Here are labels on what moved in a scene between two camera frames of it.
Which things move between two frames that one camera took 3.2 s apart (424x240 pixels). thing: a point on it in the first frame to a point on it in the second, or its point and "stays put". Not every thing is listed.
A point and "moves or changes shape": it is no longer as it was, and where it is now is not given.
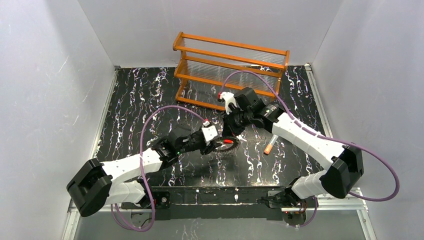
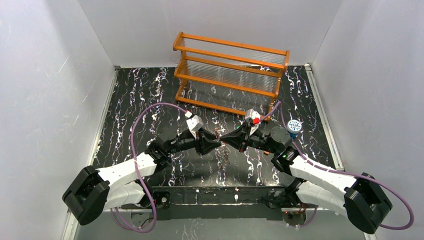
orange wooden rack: x=209 y=67 stays put
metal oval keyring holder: x=236 y=140 moves or changes shape
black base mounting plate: x=176 y=203 stays put
